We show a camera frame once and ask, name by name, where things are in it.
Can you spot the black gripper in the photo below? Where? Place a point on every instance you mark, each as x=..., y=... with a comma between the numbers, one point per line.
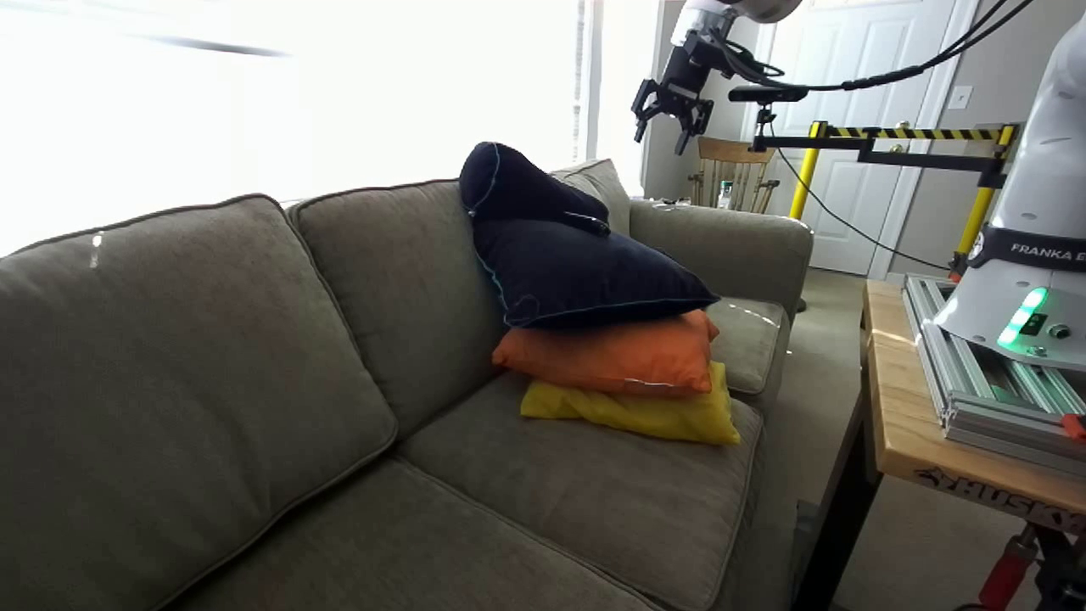
x=690, y=71

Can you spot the navy pillow teal piping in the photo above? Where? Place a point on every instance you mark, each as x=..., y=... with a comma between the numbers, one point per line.
x=590, y=277

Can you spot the orange pillow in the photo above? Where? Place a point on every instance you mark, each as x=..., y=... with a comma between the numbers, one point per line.
x=617, y=358

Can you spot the yellow pillow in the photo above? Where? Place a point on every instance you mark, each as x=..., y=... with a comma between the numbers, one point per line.
x=665, y=415

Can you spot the grey-green fabric sofa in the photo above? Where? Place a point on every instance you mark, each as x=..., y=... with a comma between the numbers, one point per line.
x=282, y=451

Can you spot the wooden chair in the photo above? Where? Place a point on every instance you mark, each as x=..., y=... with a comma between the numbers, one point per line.
x=731, y=169

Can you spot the small grey throw cushion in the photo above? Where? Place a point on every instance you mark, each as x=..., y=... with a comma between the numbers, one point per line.
x=595, y=189

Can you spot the dark blue folded cloth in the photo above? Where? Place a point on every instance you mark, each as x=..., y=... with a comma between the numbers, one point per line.
x=509, y=181

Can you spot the white panel door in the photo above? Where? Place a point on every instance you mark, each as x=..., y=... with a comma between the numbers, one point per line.
x=870, y=45

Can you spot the bright window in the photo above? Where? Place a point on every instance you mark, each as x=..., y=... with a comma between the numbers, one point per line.
x=282, y=103

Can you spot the wooden table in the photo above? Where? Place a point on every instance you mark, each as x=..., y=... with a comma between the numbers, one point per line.
x=903, y=418

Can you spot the red clamp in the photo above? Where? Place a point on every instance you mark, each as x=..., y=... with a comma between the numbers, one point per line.
x=1005, y=572

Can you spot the black stereo camera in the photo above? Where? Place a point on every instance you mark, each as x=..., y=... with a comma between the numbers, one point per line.
x=783, y=95

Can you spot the yellow black camera stand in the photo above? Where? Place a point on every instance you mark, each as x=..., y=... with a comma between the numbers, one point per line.
x=893, y=136

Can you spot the white light switch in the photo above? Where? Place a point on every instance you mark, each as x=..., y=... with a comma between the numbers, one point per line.
x=962, y=95

